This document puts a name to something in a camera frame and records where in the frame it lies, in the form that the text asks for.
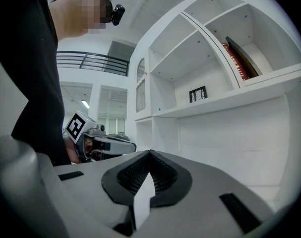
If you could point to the dark brown book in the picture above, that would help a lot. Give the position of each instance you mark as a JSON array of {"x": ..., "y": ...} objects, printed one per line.
[{"x": 247, "y": 58}]

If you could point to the ribbed glass cabinet door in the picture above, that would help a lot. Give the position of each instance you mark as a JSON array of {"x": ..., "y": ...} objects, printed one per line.
[{"x": 140, "y": 88}]

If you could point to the white wall shelf compartment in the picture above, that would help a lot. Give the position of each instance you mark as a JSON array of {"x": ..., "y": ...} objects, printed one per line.
[{"x": 202, "y": 71}]

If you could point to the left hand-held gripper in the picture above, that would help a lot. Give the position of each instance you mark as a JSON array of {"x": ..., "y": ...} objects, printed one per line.
[{"x": 77, "y": 128}]

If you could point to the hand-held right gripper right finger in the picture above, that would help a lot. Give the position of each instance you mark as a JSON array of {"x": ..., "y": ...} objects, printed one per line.
[{"x": 202, "y": 190}]

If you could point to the person's left hand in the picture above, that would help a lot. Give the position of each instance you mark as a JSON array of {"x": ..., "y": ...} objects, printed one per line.
[{"x": 88, "y": 145}]

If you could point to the left hand-held gripper camera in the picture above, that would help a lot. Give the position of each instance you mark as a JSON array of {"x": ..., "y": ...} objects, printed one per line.
[{"x": 101, "y": 128}]

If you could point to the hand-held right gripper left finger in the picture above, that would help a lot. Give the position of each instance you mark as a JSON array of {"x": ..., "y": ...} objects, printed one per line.
[{"x": 90, "y": 190}]

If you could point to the person's head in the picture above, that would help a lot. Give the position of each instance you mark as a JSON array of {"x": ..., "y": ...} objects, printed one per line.
[{"x": 73, "y": 14}]

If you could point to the white desk with drawers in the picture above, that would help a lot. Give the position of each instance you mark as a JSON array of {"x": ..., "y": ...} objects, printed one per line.
[{"x": 227, "y": 137}]

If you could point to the ceiling strip light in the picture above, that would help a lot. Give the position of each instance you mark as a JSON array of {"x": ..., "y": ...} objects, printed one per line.
[{"x": 85, "y": 104}]

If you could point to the black head camera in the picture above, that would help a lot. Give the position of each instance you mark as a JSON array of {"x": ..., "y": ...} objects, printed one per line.
[{"x": 118, "y": 14}]

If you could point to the red book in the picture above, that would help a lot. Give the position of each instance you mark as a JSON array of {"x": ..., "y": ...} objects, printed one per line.
[{"x": 235, "y": 62}]

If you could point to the black metal railing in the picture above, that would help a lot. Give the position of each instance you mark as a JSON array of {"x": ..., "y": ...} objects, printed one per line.
[{"x": 95, "y": 62}]

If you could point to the person's left forearm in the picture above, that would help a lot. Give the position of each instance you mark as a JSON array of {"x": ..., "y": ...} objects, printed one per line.
[{"x": 71, "y": 152}]

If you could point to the black picture frame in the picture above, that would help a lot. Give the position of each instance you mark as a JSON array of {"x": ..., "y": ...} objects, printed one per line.
[{"x": 198, "y": 94}]

